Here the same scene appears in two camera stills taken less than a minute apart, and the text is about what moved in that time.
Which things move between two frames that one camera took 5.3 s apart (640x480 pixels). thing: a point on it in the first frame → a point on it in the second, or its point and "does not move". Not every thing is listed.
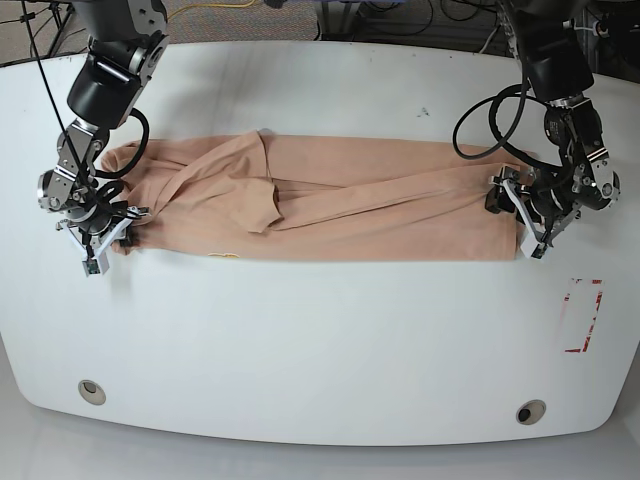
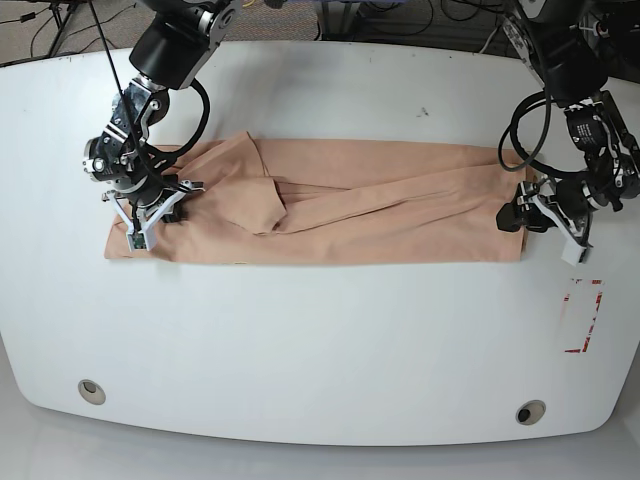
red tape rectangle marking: (567, 297) does not move
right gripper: (542, 210) → (566, 202)
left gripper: (97, 226) → (141, 213)
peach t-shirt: (262, 196) does not move
